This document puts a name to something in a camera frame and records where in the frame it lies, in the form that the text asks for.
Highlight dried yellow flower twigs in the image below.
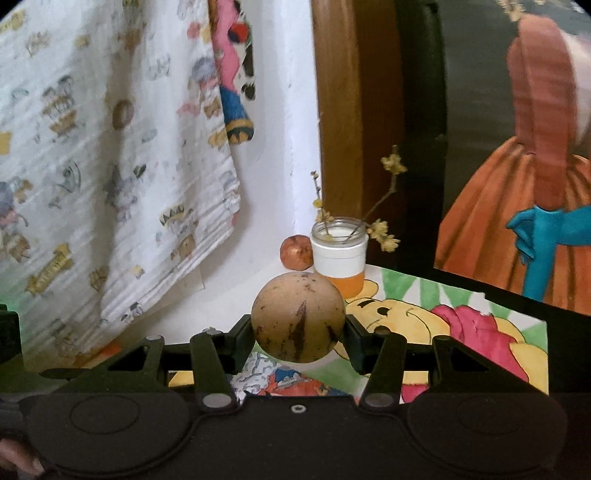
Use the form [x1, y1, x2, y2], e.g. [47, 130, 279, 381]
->
[310, 145, 408, 253]

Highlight white cartoon print hanging cloth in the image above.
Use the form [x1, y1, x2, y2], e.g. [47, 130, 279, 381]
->
[1, 1, 253, 371]

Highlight white orange glass jar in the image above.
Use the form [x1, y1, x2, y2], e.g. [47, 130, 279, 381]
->
[311, 217, 369, 299]

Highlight tan speckled round fruit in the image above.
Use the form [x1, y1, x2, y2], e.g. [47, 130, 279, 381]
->
[250, 272, 346, 363]

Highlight painting of orange dress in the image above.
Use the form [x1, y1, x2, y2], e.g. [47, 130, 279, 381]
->
[435, 1, 590, 314]

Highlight red apple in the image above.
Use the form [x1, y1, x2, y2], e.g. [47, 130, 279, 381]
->
[280, 234, 314, 271]

